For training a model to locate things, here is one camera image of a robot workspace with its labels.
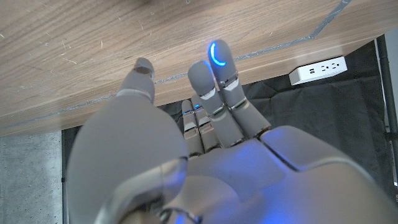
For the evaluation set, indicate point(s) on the black curtain backdrop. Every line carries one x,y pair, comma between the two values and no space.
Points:
326,109

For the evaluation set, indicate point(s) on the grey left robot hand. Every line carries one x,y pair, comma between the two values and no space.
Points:
217,174

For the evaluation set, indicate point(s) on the white power strip box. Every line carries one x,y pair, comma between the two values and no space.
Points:
317,70

